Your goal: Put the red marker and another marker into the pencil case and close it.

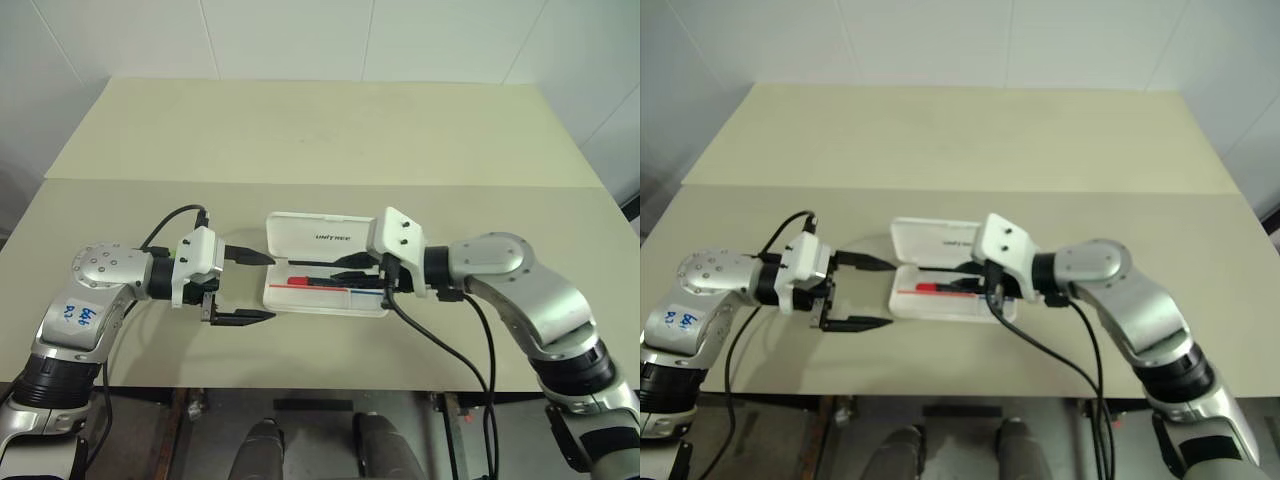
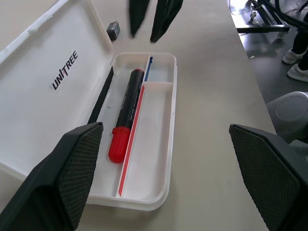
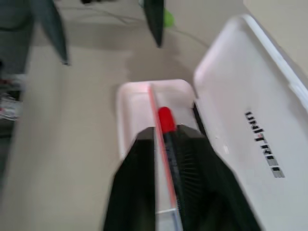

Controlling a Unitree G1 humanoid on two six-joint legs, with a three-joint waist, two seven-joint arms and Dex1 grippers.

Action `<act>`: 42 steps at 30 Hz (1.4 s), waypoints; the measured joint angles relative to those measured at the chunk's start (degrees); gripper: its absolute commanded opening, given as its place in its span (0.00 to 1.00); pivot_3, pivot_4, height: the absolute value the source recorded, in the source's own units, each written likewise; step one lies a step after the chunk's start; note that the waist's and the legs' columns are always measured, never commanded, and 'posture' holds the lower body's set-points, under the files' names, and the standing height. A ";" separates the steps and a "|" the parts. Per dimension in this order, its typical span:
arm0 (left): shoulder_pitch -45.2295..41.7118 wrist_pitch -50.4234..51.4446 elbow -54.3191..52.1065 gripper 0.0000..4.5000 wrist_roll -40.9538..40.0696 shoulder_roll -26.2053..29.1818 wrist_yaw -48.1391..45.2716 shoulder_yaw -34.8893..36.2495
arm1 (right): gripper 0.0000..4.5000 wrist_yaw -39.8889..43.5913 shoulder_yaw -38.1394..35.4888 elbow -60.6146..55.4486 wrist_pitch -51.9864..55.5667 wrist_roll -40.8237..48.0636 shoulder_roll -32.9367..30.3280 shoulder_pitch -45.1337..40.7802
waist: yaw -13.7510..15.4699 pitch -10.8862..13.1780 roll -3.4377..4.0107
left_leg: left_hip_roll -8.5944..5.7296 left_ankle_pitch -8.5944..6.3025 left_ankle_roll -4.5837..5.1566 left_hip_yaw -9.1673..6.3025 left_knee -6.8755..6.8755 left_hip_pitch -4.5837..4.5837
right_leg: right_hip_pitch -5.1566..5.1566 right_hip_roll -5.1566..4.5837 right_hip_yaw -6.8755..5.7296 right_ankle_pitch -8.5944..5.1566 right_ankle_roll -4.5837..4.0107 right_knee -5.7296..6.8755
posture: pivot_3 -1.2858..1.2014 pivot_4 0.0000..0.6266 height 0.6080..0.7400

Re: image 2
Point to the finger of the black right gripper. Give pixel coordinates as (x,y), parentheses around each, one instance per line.
(137,14)
(164,19)

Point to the small black block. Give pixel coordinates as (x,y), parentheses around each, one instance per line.
(113,30)

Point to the white Unitree pencil case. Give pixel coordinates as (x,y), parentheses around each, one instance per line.
(48,96)

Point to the black wheeled metal frame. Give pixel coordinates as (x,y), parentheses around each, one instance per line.
(264,25)

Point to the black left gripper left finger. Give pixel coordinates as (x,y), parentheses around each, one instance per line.
(55,178)

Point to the person's dark trouser leg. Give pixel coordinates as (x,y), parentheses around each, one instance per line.
(300,41)

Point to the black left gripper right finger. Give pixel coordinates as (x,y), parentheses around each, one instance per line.
(269,173)

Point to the white sneaker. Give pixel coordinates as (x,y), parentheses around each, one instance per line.
(292,56)
(298,73)

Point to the red capped black marker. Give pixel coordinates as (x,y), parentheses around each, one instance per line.
(127,106)

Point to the silver robot body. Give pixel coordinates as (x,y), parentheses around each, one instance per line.
(288,113)

